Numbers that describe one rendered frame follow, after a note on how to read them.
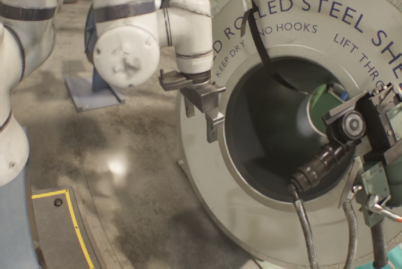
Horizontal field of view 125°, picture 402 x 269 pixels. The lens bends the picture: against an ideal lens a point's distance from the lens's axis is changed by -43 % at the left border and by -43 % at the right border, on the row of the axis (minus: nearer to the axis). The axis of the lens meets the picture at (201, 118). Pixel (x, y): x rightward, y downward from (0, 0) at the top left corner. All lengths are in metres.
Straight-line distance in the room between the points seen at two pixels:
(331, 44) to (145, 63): 0.50
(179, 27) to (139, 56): 0.17
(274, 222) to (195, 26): 0.70
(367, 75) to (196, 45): 0.45
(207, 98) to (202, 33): 0.15
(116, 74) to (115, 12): 0.08
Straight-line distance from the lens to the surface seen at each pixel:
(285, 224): 0.75
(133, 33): 0.22
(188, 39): 0.39
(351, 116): 0.41
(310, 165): 0.42
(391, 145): 0.43
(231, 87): 0.71
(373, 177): 0.41
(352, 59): 0.57
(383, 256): 0.53
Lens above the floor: 1.01
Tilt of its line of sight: 30 degrees down
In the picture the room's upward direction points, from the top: 24 degrees clockwise
